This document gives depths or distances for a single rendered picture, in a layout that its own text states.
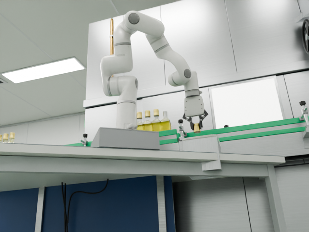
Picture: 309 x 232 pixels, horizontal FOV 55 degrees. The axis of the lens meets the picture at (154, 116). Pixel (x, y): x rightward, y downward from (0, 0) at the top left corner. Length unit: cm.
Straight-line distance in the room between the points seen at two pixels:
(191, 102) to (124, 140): 45
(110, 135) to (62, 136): 485
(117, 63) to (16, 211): 113
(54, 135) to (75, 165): 496
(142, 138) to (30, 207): 97
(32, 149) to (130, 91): 51
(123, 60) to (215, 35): 100
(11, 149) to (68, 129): 486
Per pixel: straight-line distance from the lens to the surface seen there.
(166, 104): 207
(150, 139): 130
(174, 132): 171
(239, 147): 172
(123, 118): 137
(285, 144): 173
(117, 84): 146
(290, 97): 206
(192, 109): 154
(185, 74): 147
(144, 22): 145
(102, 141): 125
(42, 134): 637
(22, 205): 206
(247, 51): 220
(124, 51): 147
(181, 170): 138
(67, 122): 613
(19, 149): 123
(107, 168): 128
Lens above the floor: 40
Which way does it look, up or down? 22 degrees up
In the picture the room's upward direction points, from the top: 3 degrees counter-clockwise
